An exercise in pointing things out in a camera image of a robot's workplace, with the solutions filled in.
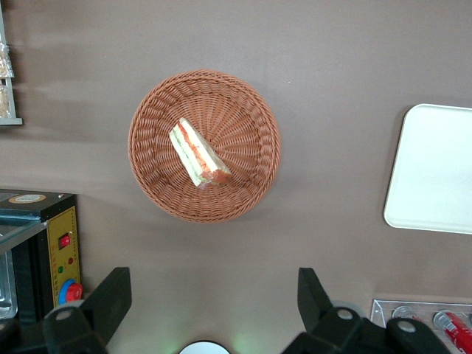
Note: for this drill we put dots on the triangular sandwich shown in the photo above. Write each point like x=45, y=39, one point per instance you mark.
x=195, y=151

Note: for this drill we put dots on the steel warmer pan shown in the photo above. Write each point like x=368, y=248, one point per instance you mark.
x=7, y=287

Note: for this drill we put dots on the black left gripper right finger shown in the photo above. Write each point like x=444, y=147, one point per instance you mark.
x=321, y=321

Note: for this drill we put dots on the tray of packaged snacks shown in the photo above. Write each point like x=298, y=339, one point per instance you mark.
x=11, y=121

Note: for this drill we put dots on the large brown wicker basket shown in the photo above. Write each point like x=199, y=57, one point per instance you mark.
x=239, y=110

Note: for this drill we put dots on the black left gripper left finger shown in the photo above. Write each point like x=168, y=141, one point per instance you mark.
x=99, y=313

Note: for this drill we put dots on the beige plastic tray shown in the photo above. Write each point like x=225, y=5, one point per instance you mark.
x=431, y=169

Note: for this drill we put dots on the clear cracker snack pack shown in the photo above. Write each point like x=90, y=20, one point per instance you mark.
x=4, y=60
x=3, y=101

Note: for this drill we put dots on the red cola bottle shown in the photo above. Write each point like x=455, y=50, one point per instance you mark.
x=455, y=330

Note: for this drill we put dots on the clear acrylic bottle rack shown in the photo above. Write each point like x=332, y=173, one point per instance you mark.
x=380, y=313

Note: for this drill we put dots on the black food warmer appliance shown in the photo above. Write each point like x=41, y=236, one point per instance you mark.
x=64, y=265

